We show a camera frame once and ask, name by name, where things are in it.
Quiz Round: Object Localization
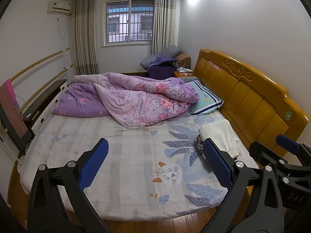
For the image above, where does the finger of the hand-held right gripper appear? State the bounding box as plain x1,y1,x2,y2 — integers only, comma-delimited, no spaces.
249,141,311,190
276,134,311,167

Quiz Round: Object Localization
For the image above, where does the reddish brown cloth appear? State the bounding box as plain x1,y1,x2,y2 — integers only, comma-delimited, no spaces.
0,83,29,139

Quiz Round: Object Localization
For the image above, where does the white wall air conditioner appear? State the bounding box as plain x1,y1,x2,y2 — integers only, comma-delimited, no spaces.
47,1,71,15

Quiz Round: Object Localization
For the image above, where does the brown armchair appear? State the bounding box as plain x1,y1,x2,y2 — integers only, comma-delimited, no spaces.
176,53,191,69

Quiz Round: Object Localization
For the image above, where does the barred window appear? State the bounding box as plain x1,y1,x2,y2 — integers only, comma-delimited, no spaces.
101,0,156,47

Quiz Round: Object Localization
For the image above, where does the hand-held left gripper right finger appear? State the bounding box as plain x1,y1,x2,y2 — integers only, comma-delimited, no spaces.
202,138,285,233

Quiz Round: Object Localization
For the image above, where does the teal striped pillow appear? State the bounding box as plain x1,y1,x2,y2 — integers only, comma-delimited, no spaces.
186,80,224,117

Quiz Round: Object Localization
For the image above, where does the beige striped curtain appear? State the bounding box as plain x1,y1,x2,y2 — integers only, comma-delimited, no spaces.
70,0,99,76
152,0,176,55

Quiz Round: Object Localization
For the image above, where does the pink towel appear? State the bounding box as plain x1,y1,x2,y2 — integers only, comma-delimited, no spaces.
3,79,20,110

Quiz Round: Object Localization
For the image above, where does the plaid leaf print bed sheet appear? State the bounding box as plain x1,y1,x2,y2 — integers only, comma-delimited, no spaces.
18,112,260,221

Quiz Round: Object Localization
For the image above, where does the black and white printed garment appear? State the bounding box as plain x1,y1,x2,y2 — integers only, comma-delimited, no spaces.
193,136,207,154

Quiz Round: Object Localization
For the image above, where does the cream white garment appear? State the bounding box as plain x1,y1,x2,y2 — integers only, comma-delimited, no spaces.
198,119,241,161

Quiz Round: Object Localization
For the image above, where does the wooden bed headboard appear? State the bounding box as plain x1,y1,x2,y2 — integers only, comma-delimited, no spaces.
193,49,309,159

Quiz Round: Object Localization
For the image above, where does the grey bedding pile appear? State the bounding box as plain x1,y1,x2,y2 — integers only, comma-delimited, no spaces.
140,45,184,69

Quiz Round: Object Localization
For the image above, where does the white air conditioner cord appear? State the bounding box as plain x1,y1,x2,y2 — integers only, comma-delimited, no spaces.
57,15,69,39

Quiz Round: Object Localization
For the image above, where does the wooden rail pole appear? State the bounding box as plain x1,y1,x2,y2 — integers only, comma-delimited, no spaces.
18,64,74,113
11,49,70,82

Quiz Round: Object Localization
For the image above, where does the purple floral quilt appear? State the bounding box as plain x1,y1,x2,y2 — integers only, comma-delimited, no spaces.
52,72,201,129

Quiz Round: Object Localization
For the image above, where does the dark purple cloth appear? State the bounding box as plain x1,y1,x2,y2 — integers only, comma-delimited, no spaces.
148,57,178,80

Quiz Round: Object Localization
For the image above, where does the wooden nightstand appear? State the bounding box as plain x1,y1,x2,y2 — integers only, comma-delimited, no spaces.
173,70,195,78

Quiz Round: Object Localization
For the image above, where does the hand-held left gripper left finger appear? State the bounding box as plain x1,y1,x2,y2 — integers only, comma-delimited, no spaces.
27,138,112,233

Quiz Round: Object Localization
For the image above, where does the black board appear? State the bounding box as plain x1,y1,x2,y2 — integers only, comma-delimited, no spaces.
0,99,36,151

